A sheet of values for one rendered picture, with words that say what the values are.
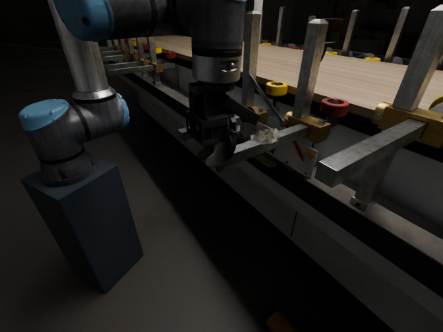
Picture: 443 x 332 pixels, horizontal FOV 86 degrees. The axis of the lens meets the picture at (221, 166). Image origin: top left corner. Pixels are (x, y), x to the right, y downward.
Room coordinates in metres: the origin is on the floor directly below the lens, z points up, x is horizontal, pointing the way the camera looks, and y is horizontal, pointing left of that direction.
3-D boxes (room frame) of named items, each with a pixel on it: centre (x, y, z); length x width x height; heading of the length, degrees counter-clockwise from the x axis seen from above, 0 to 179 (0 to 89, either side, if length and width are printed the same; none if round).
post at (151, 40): (1.72, 0.46, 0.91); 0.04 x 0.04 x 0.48; 34
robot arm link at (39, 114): (0.78, 0.60, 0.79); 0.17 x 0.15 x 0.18; 138
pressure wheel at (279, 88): (0.92, -0.21, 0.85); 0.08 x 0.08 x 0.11
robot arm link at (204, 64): (0.46, 0.01, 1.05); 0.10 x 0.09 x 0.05; 33
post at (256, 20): (0.89, -0.10, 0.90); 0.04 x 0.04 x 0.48; 34
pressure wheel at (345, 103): (0.71, -0.35, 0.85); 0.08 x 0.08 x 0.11
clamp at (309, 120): (0.67, -0.26, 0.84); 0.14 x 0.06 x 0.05; 34
